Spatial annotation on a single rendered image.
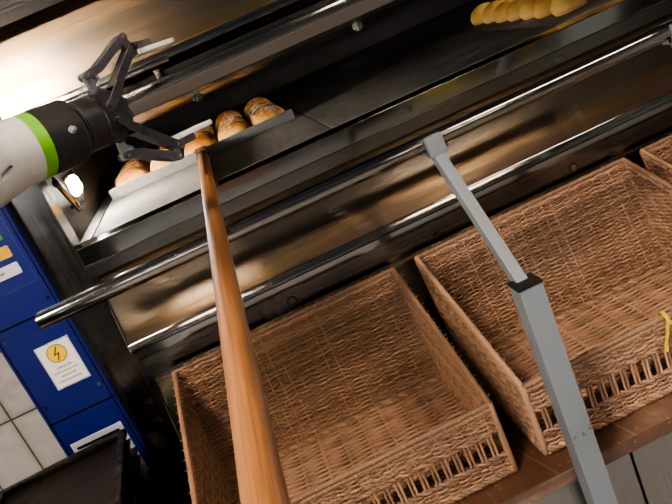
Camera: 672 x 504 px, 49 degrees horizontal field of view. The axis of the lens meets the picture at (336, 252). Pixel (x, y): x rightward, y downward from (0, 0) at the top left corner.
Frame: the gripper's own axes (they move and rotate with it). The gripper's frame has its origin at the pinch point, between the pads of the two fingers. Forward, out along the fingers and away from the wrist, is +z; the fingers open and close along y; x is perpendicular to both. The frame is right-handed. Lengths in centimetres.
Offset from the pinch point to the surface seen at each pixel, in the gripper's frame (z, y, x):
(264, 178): 27.6, 23.6, -25.6
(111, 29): 14.2, -15.9, -33.6
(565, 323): 60, 80, 12
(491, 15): 131, 15, -23
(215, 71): 17.5, -0.4, -13.1
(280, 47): 27.8, 0.2, -5.3
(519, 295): 13, 47, 37
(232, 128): 57, 14, -66
